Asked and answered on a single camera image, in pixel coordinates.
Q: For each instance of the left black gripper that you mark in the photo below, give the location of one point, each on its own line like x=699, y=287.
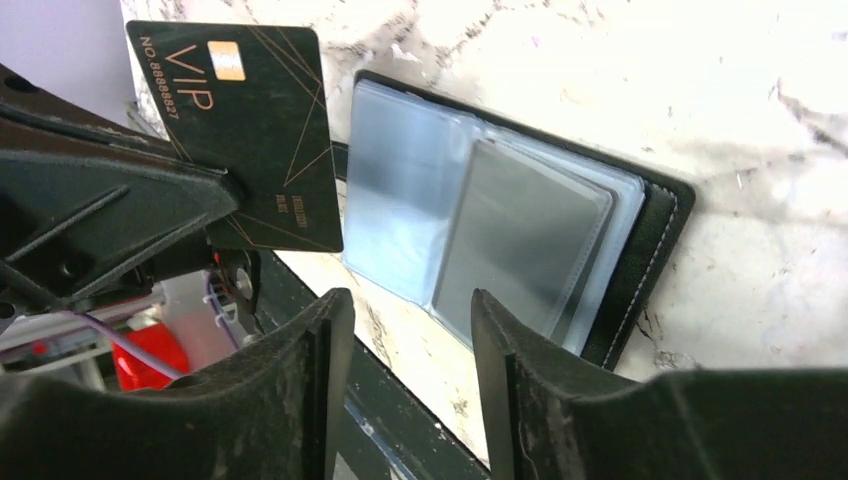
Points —
x=93, y=214

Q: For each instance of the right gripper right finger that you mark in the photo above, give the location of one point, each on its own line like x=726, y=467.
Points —
x=549, y=414

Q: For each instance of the black VIP credit card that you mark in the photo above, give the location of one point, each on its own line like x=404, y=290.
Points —
x=249, y=99

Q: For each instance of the black leather card holder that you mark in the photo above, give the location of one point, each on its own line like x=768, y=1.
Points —
x=444, y=198

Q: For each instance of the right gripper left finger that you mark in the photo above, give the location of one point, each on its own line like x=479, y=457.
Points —
x=265, y=412

